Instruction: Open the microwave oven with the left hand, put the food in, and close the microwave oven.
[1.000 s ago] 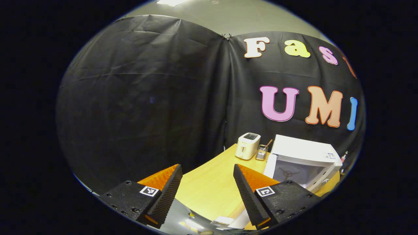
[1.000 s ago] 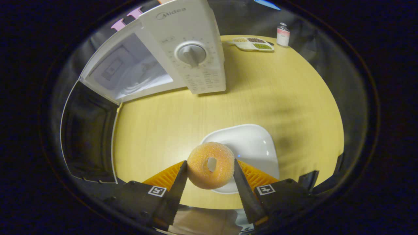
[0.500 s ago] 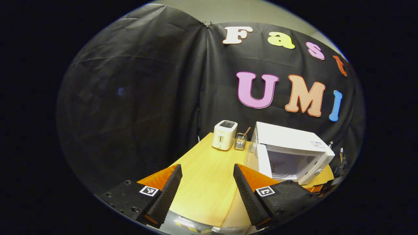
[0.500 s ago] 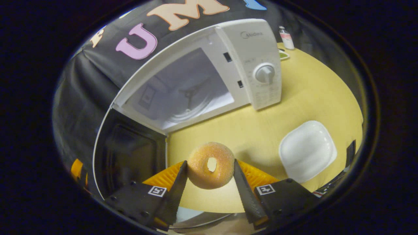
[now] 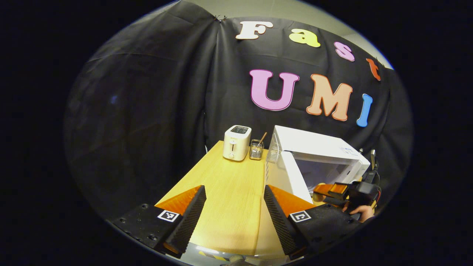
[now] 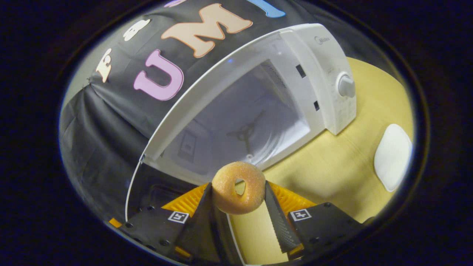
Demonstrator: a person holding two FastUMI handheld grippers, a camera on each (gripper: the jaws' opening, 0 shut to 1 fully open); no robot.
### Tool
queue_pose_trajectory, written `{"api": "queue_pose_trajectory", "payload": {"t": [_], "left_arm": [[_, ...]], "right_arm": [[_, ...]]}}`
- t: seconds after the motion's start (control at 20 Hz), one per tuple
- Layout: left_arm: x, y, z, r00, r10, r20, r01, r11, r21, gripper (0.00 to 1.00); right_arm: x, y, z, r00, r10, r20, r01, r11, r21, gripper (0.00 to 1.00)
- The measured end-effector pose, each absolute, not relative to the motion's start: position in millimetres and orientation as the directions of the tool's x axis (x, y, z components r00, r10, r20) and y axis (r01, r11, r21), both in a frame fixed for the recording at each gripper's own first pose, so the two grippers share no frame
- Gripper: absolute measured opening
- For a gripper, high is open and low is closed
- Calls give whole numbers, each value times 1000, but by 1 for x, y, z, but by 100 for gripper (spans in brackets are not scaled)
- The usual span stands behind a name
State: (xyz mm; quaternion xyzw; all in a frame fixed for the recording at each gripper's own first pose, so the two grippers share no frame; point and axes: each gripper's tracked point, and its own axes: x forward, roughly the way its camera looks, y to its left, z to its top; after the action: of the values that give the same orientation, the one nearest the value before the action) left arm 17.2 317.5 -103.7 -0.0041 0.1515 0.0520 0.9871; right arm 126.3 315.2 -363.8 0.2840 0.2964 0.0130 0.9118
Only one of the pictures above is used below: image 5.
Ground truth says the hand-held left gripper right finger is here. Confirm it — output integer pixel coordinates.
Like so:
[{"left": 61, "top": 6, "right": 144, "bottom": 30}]
[{"left": 263, "top": 184, "right": 366, "bottom": 260}]

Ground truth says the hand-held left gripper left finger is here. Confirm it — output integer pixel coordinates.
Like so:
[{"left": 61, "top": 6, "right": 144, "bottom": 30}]
[{"left": 111, "top": 185, "right": 207, "bottom": 258}]

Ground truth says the white microwave oven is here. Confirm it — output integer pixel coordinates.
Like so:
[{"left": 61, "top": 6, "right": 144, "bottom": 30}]
[{"left": 264, "top": 125, "right": 371, "bottom": 204}]

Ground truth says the clear utensil holder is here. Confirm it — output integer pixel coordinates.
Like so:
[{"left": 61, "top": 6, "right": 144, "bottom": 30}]
[{"left": 249, "top": 139, "right": 265, "bottom": 160}]

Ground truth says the white toaster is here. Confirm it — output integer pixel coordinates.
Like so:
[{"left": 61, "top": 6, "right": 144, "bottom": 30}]
[{"left": 223, "top": 125, "right": 252, "bottom": 161}]

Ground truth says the black backdrop cloth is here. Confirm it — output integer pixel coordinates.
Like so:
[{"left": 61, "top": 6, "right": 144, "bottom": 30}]
[{"left": 63, "top": 0, "right": 414, "bottom": 222}]

